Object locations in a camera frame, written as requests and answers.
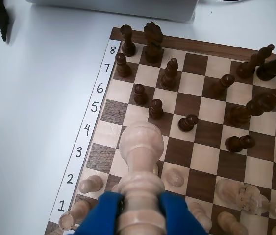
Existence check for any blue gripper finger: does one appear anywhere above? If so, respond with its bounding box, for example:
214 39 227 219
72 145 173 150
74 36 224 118
75 191 125 235
157 191 208 235

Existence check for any light wooden knight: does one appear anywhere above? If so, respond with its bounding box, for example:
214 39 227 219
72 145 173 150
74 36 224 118
215 178 263 216

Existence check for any white number label strip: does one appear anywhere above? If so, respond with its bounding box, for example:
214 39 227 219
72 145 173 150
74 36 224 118
49 40 124 227

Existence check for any wooden chessboard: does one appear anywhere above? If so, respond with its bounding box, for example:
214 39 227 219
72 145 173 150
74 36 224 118
45 26 276 235

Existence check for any dark pawn at F6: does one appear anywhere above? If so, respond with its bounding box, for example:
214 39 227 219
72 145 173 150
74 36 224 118
226 94 276 128

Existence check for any dark pawn at C7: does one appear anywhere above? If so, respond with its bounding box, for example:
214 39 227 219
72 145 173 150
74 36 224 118
161 57 179 90

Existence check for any dark wooden bishop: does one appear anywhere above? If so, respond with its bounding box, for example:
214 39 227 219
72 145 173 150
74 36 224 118
235 44 275 79

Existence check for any dark wooden knight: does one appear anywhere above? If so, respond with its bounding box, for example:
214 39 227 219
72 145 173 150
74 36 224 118
255 42 276 82
143 21 164 64

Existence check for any dark wooden rook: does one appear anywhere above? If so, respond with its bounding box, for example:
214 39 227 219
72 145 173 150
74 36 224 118
120 24 136 57

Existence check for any white rectangular device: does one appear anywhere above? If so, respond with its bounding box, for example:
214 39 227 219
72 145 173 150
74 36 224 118
28 0 200 23

